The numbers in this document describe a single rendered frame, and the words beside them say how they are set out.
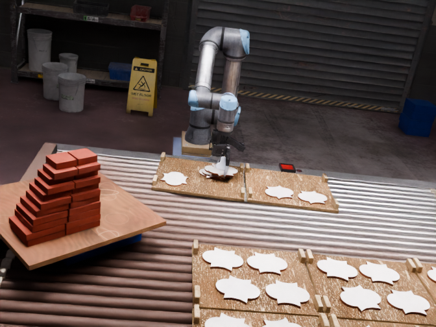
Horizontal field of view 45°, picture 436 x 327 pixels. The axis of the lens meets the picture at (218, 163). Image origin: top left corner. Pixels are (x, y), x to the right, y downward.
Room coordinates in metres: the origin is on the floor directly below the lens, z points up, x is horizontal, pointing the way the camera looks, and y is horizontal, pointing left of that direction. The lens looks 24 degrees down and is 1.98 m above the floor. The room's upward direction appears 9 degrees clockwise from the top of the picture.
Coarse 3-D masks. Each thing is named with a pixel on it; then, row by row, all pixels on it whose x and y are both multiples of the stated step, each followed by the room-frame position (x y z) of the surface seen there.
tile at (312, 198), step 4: (300, 192) 2.20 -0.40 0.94; (304, 192) 2.19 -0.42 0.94; (308, 192) 2.20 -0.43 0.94; (312, 192) 2.20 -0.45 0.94; (300, 196) 2.14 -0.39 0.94; (304, 196) 2.15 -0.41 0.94; (308, 196) 2.16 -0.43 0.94; (312, 196) 2.16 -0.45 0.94; (316, 196) 2.17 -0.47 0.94; (320, 196) 2.18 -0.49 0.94; (324, 196) 2.18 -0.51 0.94; (304, 200) 2.11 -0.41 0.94; (308, 200) 2.11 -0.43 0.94; (312, 200) 2.12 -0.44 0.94; (316, 200) 2.12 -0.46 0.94; (320, 200) 2.13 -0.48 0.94; (324, 200) 2.14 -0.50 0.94; (324, 204) 2.11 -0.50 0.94
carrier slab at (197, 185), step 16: (176, 160) 2.35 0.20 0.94; (192, 160) 2.38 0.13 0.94; (160, 176) 2.15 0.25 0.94; (192, 176) 2.20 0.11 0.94; (240, 176) 2.28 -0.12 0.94; (176, 192) 2.04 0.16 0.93; (192, 192) 2.04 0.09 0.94; (208, 192) 2.06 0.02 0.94; (224, 192) 2.09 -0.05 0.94; (240, 192) 2.11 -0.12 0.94
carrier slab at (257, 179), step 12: (252, 168) 2.40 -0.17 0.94; (252, 180) 2.25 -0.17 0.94; (264, 180) 2.27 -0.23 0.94; (276, 180) 2.29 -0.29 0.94; (288, 180) 2.31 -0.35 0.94; (300, 180) 2.34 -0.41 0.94; (312, 180) 2.36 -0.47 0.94; (252, 192) 2.13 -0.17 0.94; (264, 192) 2.15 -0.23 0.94; (324, 192) 2.24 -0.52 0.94; (276, 204) 2.06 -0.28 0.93; (288, 204) 2.06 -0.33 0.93; (300, 204) 2.08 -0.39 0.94; (312, 204) 2.09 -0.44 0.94
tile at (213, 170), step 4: (212, 168) 2.23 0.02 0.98; (216, 168) 2.24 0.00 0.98; (228, 168) 2.26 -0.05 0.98; (232, 168) 2.27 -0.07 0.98; (212, 172) 2.19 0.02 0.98; (216, 172) 2.19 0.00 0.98; (220, 172) 2.20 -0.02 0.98; (228, 172) 2.21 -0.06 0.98; (232, 172) 2.22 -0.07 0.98; (236, 172) 2.23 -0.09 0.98; (220, 176) 2.17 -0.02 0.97; (232, 176) 2.19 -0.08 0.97
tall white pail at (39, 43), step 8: (32, 32) 6.17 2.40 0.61; (40, 32) 6.44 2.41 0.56; (48, 32) 6.43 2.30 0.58; (32, 40) 6.18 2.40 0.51; (40, 40) 6.19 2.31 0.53; (48, 40) 6.25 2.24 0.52; (32, 48) 6.18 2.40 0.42; (40, 48) 6.19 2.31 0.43; (48, 48) 6.26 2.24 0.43; (32, 56) 6.19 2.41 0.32; (40, 56) 6.19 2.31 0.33; (48, 56) 6.27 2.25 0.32; (32, 64) 6.19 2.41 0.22; (40, 64) 6.19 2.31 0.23
